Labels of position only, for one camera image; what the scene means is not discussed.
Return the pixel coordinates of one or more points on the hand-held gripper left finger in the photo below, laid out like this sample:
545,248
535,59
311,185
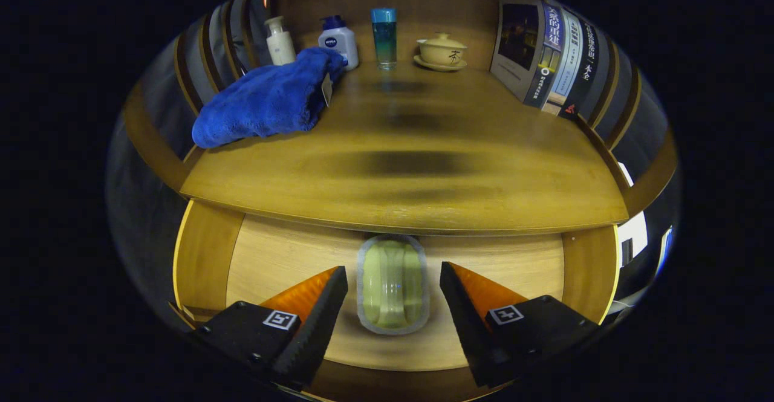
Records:
317,329

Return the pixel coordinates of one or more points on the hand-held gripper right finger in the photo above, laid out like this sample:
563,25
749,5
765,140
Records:
468,329

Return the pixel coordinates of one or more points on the wooden drawer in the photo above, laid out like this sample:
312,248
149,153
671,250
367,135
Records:
290,257

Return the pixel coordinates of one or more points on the pale green grey-rimmed container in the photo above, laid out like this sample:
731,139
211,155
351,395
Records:
393,281

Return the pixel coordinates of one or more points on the wooden countertop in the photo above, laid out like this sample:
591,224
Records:
393,196

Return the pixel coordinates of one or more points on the black backdrop cloth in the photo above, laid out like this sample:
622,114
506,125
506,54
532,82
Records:
145,208

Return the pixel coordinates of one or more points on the blue towel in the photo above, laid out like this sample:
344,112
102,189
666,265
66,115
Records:
266,100

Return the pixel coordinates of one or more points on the beige lidded tea cup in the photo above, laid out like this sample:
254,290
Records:
440,52

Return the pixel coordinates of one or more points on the white-spined book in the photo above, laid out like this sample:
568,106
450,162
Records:
567,63

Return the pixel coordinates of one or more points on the black book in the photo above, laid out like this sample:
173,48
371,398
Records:
585,69

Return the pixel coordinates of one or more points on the white pump bottle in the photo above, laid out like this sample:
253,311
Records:
281,45

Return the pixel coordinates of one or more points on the dark blue book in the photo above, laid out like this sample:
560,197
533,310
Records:
517,45

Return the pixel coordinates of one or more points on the white blue-capped lotion bottle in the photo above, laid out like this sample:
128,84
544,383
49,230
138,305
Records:
344,42

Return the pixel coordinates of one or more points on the teal glass bottle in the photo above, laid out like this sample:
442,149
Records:
384,39

